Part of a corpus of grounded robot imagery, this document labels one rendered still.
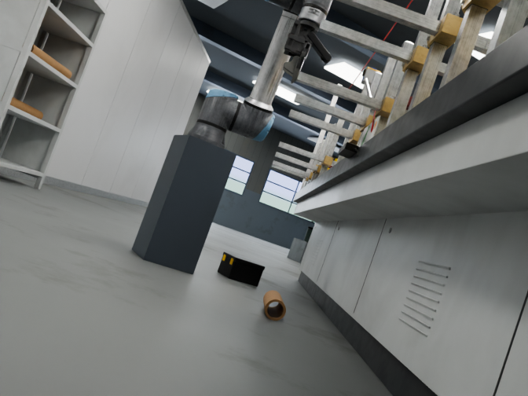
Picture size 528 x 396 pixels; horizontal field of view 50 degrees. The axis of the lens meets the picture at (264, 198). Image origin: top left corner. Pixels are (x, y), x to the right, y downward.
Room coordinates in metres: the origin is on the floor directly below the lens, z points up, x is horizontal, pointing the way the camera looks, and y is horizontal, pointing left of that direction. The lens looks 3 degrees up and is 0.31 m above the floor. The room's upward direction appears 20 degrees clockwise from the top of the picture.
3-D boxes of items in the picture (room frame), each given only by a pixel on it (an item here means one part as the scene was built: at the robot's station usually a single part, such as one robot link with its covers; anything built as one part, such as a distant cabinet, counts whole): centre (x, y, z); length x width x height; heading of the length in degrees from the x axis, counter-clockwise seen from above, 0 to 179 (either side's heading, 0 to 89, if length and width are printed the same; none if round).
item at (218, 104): (2.71, 0.35, 0.79); 0.17 x 0.15 x 0.18; 99
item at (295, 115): (2.41, -0.20, 0.82); 0.43 x 0.03 x 0.04; 90
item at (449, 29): (1.43, -0.30, 0.95); 0.13 x 0.06 x 0.05; 0
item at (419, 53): (1.68, -0.30, 0.95); 0.13 x 0.06 x 0.05; 0
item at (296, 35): (1.91, 0.06, 0.97); 0.09 x 0.08 x 0.12; 90
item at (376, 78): (2.45, -0.29, 0.90); 0.03 x 0.03 x 0.48; 0
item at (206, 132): (2.71, 0.36, 0.65); 0.19 x 0.19 x 0.10
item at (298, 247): (9.60, -1.14, 0.37); 0.79 x 0.62 x 0.74; 113
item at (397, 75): (1.95, -0.29, 0.87); 0.03 x 0.03 x 0.48; 0
